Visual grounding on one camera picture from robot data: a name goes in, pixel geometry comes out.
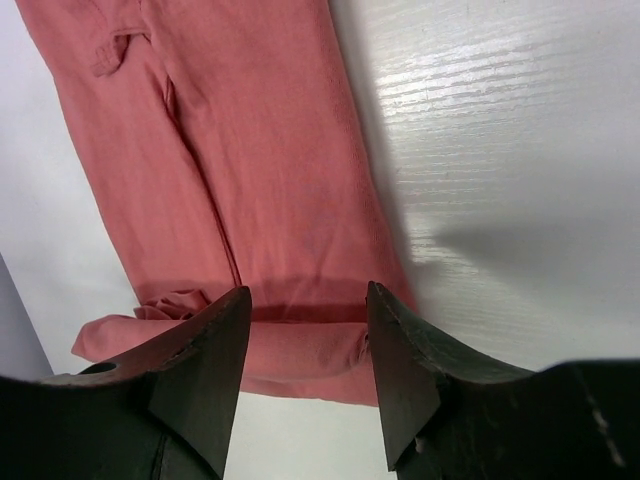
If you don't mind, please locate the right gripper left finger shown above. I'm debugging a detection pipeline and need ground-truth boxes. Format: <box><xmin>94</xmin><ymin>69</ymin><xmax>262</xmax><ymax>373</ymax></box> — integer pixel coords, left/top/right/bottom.
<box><xmin>29</xmin><ymin>287</ymin><xmax>251</xmax><ymax>479</ymax></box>

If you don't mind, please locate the red t shirt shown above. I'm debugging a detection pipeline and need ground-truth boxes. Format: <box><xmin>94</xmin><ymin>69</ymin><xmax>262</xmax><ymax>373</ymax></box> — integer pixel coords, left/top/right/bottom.
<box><xmin>18</xmin><ymin>1</ymin><xmax>412</xmax><ymax>406</ymax></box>

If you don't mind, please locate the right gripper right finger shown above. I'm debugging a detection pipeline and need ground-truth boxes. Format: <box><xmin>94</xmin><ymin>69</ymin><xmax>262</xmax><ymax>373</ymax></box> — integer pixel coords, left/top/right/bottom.
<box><xmin>366</xmin><ymin>282</ymin><xmax>550</xmax><ymax>479</ymax></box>

